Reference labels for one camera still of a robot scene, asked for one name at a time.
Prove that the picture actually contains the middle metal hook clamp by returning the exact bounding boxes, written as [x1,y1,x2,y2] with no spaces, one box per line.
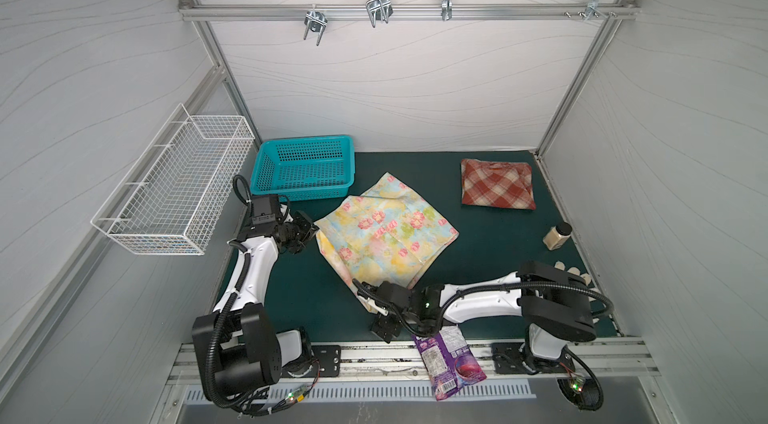
[365,0,393,28]

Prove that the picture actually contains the horizontal aluminium rail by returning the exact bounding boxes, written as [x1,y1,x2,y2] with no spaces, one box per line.
[180,1,641,22]

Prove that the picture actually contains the right metal bracket clamp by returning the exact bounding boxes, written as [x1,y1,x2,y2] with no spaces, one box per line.
[563,0,618,22]

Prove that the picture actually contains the small jar black lid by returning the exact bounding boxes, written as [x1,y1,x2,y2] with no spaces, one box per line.
[542,221,573,251]

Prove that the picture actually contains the floral yellow skirt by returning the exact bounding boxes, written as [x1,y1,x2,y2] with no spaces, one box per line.
[316,173,459,293]

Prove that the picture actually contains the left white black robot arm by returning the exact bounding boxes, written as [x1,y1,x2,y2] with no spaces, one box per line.
[192,194,317,417]

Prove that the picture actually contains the teal plastic basket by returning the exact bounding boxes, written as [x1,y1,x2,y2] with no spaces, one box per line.
[250,135,355,202]

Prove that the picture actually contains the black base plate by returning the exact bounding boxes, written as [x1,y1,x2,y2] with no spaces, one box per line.
[282,345,342,379]
[491,341,575,375]

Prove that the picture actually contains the purple snack bag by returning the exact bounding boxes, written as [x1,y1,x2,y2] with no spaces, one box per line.
[412,326,487,401]

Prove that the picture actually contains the white wire basket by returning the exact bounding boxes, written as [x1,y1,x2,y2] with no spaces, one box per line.
[91,104,254,256]

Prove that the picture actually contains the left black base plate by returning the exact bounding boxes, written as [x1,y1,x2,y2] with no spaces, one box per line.
[282,345,342,379]

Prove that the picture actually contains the beige work glove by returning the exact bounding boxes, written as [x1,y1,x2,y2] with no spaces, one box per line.
[554,261,603,312]

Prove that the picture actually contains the base cable bundle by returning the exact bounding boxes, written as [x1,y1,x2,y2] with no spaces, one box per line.
[230,363,322,417]
[556,345,606,412]

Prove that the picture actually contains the small metal hook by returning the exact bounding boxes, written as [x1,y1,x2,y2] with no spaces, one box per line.
[441,0,453,22]

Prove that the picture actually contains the left metal hook clamp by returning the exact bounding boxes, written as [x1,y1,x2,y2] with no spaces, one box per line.
[303,9,328,46]

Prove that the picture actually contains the right base cable bundle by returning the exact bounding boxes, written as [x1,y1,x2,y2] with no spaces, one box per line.
[556,345,606,412]

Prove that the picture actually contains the left base cable bundle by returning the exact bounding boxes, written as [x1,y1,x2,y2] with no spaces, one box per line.
[230,363,322,417]

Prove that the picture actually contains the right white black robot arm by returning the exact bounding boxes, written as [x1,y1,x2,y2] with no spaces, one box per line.
[353,261,614,362]

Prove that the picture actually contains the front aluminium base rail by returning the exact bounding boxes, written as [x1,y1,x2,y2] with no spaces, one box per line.
[166,337,661,385]

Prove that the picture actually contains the metal hook clamp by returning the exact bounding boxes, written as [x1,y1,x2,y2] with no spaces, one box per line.
[365,0,393,28]
[303,9,328,46]

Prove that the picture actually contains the red plaid skirt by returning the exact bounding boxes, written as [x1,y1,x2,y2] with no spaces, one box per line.
[460,159,536,210]

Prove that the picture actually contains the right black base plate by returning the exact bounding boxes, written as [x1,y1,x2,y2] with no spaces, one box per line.
[491,341,575,375]

